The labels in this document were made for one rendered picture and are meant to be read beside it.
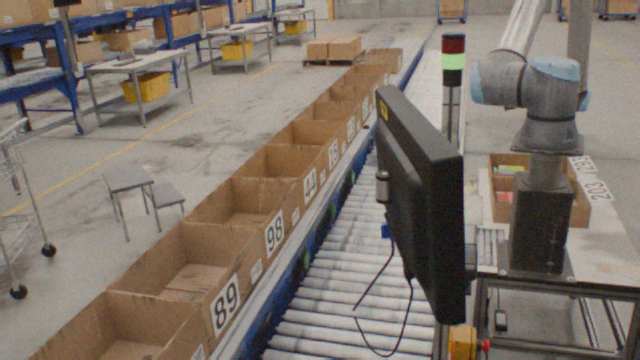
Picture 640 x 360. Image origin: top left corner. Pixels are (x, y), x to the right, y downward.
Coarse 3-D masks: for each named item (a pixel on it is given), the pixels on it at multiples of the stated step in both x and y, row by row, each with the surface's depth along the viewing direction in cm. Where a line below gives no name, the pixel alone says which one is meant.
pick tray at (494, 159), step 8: (488, 160) 261; (496, 160) 264; (504, 160) 263; (512, 160) 262; (520, 160) 261; (528, 160) 260; (568, 160) 249; (488, 168) 258; (528, 168) 262; (568, 168) 248; (488, 176) 257; (504, 176) 238; (512, 176) 237; (568, 176) 231; (576, 176) 230
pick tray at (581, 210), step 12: (492, 180) 236; (504, 180) 235; (576, 180) 227; (492, 192) 221; (576, 192) 227; (492, 204) 219; (504, 204) 210; (576, 204) 224; (588, 204) 207; (492, 216) 217; (504, 216) 213; (576, 216) 205; (588, 216) 204; (588, 228) 206
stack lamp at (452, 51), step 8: (448, 40) 105; (456, 40) 104; (464, 40) 105; (448, 48) 105; (456, 48) 105; (464, 48) 106; (448, 56) 106; (456, 56) 106; (448, 64) 107; (456, 64) 106; (464, 64) 108
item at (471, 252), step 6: (468, 246) 135; (474, 246) 136; (468, 252) 133; (474, 252) 132; (468, 258) 131; (474, 258) 130; (468, 264) 129; (474, 264) 129; (468, 270) 128; (474, 270) 128; (468, 276) 129; (474, 276) 129; (468, 282) 132; (468, 288) 134; (468, 294) 133
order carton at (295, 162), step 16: (272, 144) 236; (256, 160) 227; (272, 160) 239; (288, 160) 237; (304, 160) 234; (320, 160) 222; (256, 176) 228; (272, 176) 241; (288, 176) 240; (304, 176) 202; (304, 192) 202; (304, 208) 204
